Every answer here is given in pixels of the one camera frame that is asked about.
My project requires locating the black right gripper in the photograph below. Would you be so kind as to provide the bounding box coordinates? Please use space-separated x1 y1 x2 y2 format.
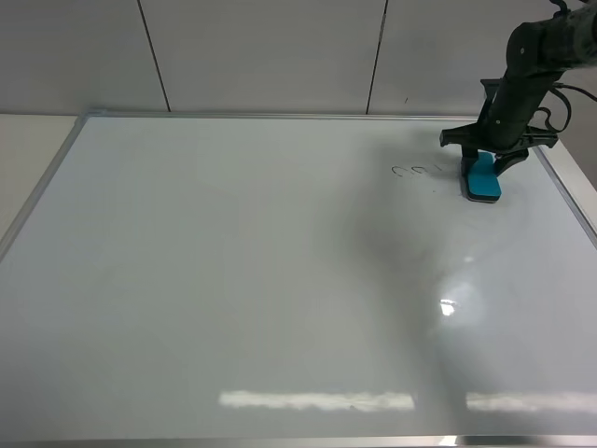
439 123 559 177

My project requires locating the white whiteboard with aluminium frame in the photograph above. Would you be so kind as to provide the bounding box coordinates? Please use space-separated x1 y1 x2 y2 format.
1 113 596 447

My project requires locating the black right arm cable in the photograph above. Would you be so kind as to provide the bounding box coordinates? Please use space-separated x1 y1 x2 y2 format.
535 81 597 134

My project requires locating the blue whiteboard eraser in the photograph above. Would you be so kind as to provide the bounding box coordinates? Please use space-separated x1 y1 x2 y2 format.
460 152 502 203

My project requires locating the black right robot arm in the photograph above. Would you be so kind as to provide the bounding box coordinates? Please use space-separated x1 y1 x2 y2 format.
439 1 596 176

